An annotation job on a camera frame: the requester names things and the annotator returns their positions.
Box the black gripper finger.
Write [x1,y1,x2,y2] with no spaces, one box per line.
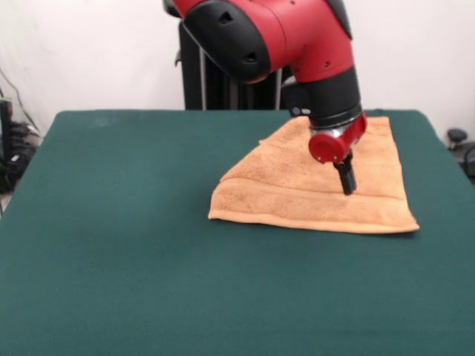
[334,161,356,197]
[344,152,358,193]

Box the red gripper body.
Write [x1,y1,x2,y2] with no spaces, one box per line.
[308,113,368,166]

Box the tan terry towel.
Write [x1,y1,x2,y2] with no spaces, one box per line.
[207,115,421,234]

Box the dark green table cloth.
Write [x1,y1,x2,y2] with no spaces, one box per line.
[0,109,475,356]

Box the black electronics box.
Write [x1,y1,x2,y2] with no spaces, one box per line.
[0,98,14,159]

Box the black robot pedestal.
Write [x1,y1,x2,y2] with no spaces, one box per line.
[162,0,294,111]

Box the black cable bundle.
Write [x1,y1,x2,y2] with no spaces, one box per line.
[0,121,42,194]

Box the grey cable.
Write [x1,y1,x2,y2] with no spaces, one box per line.
[0,68,38,131]

